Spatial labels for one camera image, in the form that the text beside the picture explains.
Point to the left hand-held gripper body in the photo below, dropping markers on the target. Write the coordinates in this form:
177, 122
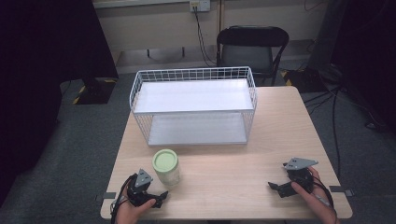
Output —
138, 189

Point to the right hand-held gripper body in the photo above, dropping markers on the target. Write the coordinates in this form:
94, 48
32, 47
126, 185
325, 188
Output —
300, 177

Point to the black curtain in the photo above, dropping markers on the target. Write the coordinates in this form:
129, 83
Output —
37, 77
370, 46

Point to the grey table edge bracket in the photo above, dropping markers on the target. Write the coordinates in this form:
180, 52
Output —
341, 189
107, 195

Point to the black folding chair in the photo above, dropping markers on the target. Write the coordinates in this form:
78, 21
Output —
252, 37

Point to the person's right hand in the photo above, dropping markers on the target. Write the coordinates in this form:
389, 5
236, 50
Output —
317, 196

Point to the white wall socket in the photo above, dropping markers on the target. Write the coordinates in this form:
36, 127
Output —
200, 5

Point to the person's left hand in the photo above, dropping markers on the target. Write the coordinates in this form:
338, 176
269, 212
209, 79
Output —
129, 214

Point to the glass jar with green lid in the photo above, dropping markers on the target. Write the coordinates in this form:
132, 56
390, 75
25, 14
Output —
165, 161

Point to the black stand base yellow tape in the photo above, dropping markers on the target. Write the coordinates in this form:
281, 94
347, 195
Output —
303, 81
96, 91

